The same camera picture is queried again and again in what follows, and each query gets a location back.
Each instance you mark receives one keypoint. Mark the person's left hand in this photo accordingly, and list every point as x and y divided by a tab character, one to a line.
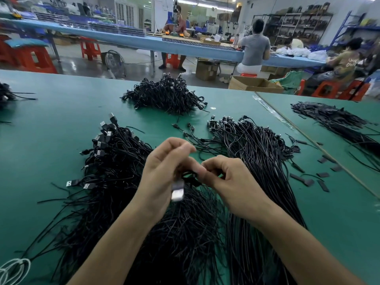
157	181

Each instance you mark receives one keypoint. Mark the person's right hand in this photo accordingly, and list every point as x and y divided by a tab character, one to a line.
234	187

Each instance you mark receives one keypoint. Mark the person's left forearm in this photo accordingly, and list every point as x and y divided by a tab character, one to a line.
110	255

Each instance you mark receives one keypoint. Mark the person's right forearm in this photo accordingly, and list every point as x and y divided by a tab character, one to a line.
309	252

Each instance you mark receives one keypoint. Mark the scattered dark tie pieces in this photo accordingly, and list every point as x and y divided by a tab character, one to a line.
323	185

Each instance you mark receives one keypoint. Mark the open cardboard box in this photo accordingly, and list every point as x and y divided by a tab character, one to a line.
256	84

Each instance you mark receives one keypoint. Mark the green bag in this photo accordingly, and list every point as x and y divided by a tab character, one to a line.
291	82

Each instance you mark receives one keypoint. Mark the small cardboard box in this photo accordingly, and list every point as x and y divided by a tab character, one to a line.
207	70

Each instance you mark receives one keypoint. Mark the red plastic stool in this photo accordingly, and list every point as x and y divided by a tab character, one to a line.
328	89
173	60
5	49
90	48

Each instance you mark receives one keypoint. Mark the grey floor fan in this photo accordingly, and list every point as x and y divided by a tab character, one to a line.
114	63

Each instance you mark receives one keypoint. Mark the long blue workbench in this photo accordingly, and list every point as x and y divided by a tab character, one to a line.
154	43

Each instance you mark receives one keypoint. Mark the pile of white bags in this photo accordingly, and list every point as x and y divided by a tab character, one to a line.
303	53

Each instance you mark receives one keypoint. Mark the white pillar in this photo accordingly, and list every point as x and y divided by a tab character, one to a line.
163	13

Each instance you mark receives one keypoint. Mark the metal storage shelf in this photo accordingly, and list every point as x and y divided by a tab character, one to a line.
300	23

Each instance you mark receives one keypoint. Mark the red stool with blue seat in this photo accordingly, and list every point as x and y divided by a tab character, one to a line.
32	56

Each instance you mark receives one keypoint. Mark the blue metal rack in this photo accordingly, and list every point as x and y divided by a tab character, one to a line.
355	29

